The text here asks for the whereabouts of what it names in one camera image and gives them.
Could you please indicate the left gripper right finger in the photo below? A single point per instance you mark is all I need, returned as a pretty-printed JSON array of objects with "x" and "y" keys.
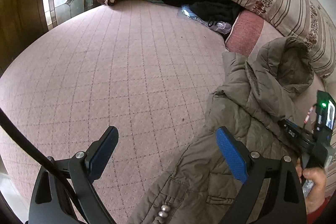
[{"x": 234, "y": 152}]

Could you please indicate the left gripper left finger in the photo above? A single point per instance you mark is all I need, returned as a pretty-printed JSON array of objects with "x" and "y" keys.
[{"x": 99, "y": 153}]

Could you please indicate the olive quilted puffer jacket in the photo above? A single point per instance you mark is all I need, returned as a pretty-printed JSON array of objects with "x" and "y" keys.
[{"x": 198, "y": 186}]

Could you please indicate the black clothing pile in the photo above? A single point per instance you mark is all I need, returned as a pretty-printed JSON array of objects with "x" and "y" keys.
[{"x": 211, "y": 11}]

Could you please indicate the person right hand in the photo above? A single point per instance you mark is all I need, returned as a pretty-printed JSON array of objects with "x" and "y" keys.
[{"x": 316, "y": 196}]

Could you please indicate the red pink cushion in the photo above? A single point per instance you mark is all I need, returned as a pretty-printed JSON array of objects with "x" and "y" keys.
[{"x": 245, "y": 33}]

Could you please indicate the striped floral pillow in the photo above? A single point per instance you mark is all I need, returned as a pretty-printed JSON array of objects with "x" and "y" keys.
[{"x": 304, "y": 20}]

